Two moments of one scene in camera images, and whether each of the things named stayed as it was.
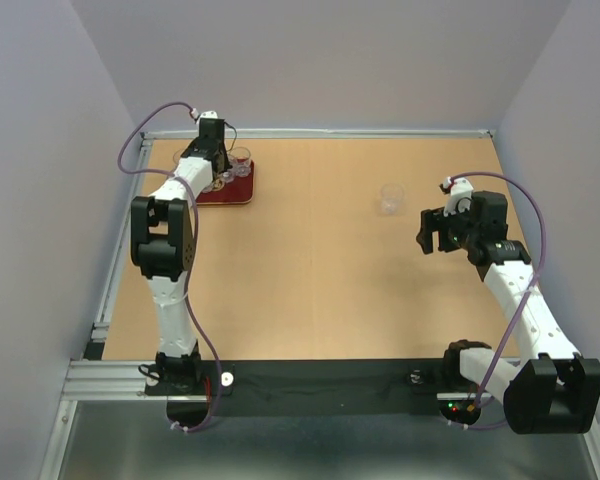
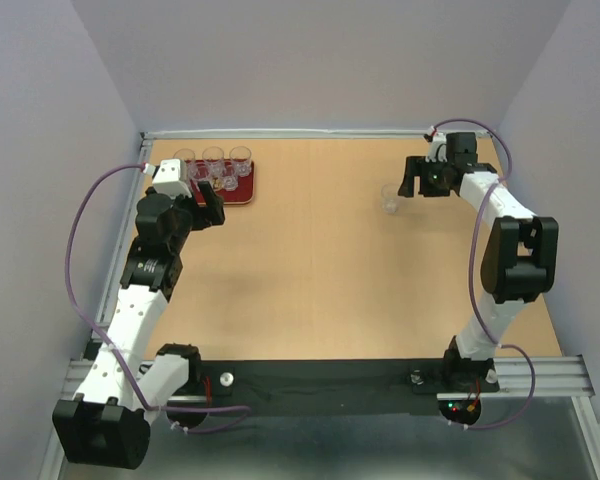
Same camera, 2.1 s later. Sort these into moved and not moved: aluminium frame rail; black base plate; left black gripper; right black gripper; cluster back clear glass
Moved: right black gripper; left black gripper
Not moved: cluster back clear glass; aluminium frame rail; black base plate
